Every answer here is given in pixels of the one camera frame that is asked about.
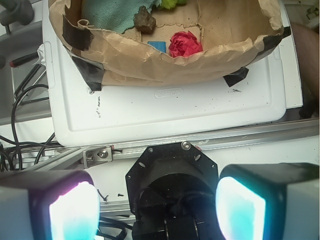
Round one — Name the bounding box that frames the black cable bundle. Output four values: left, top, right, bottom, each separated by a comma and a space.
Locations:
0, 63, 56, 171

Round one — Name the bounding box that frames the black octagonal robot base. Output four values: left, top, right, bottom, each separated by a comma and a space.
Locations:
125, 142, 222, 240

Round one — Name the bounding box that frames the brown paper bag enclosure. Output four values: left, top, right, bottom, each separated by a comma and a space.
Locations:
48, 0, 291, 91

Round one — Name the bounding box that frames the teal woven cloth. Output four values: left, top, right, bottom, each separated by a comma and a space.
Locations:
81, 0, 162, 34

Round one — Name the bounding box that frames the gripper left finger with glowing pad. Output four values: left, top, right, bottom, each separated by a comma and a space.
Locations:
0, 170, 100, 240

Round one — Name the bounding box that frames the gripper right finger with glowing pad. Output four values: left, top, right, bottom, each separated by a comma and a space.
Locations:
215, 162, 320, 240

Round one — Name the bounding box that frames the green plush toy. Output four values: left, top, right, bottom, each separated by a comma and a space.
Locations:
157, 0, 188, 10

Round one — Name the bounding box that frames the metal corner bracket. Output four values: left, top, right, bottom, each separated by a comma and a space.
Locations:
82, 146, 113, 169

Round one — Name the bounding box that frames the aluminium frame rail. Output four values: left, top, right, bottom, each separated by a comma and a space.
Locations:
22, 117, 320, 171

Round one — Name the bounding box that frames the brown rock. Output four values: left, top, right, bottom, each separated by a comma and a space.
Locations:
133, 5, 156, 34

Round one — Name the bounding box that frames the crumpled red paper ball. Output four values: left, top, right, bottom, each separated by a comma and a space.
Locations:
168, 31, 203, 58

